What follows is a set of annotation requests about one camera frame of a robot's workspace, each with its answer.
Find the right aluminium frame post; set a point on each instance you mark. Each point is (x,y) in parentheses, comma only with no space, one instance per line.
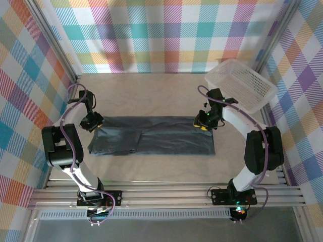
(277,32)

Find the white perforated plastic basket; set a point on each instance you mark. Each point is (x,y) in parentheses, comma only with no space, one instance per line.
(242,80)

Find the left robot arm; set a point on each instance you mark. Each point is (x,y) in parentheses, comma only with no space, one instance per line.
(60,148)

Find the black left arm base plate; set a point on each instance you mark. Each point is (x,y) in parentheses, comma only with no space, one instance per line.
(117,196)

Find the narrow aluminium table rail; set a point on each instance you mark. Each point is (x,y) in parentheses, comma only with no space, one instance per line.
(164,183)

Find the aluminium frame post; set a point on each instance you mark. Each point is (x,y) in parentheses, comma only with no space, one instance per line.
(53,37)
(277,32)

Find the dark grey t-shirt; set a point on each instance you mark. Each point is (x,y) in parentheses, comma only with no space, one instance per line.
(156,138)

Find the left aluminium frame post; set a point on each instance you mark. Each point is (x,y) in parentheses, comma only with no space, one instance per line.
(53,37)

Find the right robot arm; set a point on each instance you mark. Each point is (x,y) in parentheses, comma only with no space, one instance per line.
(262,151)

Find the wide aluminium base rail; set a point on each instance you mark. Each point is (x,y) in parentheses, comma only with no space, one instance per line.
(164,199)

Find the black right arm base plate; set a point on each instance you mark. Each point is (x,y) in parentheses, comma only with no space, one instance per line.
(219,196)

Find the left aluminium side rail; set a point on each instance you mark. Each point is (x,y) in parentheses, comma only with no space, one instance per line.
(73,85)

